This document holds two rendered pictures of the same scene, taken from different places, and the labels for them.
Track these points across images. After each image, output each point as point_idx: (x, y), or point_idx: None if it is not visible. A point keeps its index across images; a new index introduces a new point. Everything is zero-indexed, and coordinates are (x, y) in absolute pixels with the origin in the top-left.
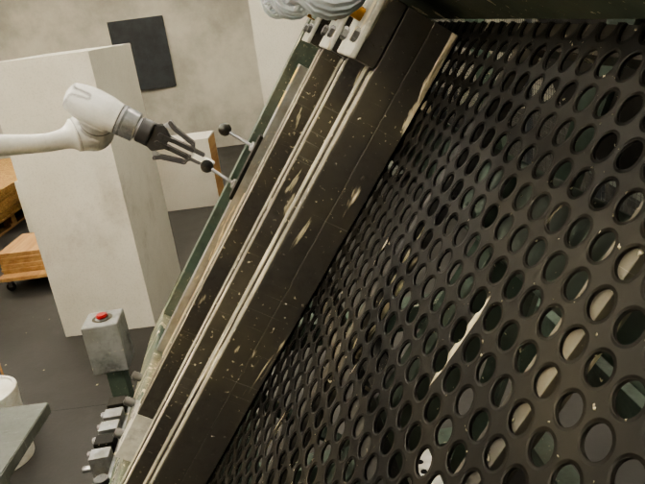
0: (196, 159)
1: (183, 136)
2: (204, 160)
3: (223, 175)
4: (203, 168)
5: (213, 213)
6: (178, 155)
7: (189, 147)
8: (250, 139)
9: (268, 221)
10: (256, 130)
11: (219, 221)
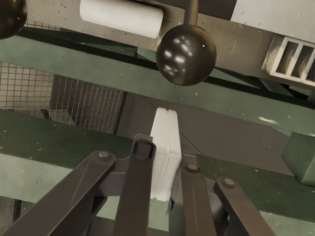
0: (179, 143)
1: (66, 194)
2: (167, 44)
3: (187, 2)
4: (206, 35)
5: (282, 214)
6: (210, 213)
7: (130, 167)
8: (53, 164)
9: None
10: (22, 154)
11: (285, 202)
